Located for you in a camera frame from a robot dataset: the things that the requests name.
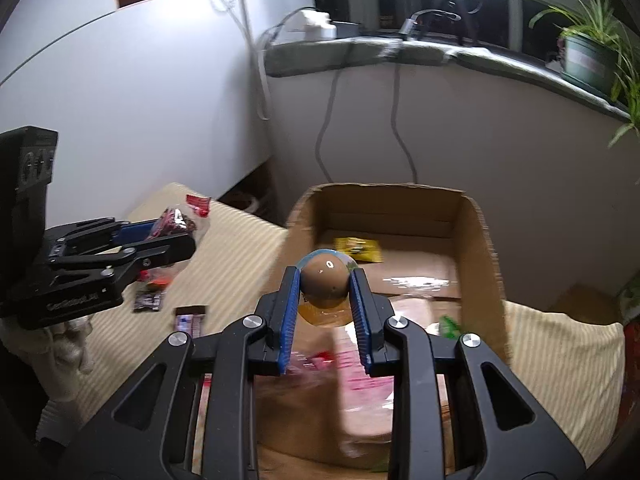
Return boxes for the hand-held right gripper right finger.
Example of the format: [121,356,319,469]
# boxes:
[348,267,586,480]

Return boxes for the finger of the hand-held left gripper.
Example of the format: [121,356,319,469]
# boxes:
[44,217,161,256]
[47,234,197,286]

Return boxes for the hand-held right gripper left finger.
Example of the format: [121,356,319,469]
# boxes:
[60,265,303,480]

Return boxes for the clear snack packet red ends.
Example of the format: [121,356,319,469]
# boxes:
[147,194,213,241]
[137,270,173,291]

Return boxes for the packaged brown braised egg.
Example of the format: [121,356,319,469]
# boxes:
[296,247,360,328]

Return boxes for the dark brown chocolate bar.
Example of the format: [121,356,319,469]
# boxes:
[132,289,166,313]

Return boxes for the yellow candy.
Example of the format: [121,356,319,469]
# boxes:
[333,236,383,264]

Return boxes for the chocolate bar blue white print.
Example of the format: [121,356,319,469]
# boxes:
[172,305,208,338]

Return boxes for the bagged sliced bread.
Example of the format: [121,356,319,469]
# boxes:
[257,270,461,461]

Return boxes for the brown cardboard box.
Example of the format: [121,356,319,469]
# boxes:
[252,182,513,476]

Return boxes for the person's left hand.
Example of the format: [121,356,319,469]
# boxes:
[25,310,96,376]

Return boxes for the white wardrobe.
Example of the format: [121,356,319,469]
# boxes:
[0,0,273,226]

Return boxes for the striped yellow blanket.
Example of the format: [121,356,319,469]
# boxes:
[35,182,628,480]

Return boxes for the white power adapter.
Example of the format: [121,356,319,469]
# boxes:
[299,7,337,41]

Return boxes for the green plant pot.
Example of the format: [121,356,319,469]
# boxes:
[560,34,621,92]

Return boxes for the spider plant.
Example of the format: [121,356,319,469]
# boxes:
[527,0,640,148]

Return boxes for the black cable with inline switch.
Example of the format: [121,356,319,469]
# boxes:
[390,10,471,183]

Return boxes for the white cable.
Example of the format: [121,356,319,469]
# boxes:
[207,0,273,121]

